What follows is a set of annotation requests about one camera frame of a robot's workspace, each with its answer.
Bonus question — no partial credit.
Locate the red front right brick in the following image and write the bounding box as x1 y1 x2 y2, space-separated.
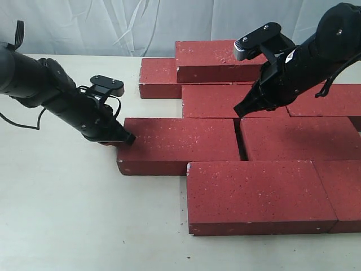
313 160 360 234

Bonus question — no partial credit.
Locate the red back left brick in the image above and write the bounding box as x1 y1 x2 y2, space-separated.
138 58 232 99

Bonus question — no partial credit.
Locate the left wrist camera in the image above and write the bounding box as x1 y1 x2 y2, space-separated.
86 75 125 98

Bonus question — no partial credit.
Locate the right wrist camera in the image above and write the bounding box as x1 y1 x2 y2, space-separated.
234 22 295 63

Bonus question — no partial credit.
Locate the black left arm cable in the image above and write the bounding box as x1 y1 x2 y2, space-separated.
0 20 122 131

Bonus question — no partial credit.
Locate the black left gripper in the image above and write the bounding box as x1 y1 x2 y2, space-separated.
42 90 136 146

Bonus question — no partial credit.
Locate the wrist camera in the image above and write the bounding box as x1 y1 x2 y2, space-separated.
234 22 295 63
86 75 125 98

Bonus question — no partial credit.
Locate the red front left brick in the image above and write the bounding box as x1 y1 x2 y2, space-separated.
187 161 337 236

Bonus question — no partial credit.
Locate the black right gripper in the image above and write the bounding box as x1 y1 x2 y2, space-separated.
233 46 329 118

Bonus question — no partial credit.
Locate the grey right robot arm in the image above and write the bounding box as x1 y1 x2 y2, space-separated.
234 3 360 117

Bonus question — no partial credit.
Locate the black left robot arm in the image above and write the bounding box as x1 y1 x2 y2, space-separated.
1 46 136 145

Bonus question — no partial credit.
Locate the red top stacked brick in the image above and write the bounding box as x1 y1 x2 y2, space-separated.
175 40 266 83

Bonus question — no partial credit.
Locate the red back right brick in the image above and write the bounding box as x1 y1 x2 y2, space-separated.
231 81 255 85

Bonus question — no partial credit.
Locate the red lower middle right brick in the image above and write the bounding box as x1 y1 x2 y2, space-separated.
240 117 360 161

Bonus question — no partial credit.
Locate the red moved brick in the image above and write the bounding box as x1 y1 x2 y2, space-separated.
117 118 241 176
180 84 290 119

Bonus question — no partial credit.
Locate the grey fabric backdrop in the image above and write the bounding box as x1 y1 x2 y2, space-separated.
0 0 361 61

